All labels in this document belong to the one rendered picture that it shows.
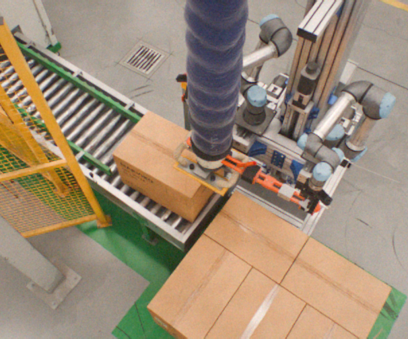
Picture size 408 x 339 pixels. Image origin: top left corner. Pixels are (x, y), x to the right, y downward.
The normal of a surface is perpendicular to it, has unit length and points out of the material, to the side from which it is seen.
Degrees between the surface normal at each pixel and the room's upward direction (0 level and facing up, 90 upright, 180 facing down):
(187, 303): 0
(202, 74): 80
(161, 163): 0
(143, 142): 0
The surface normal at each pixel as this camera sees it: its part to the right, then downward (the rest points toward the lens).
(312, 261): 0.00, -0.48
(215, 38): 0.03, 0.69
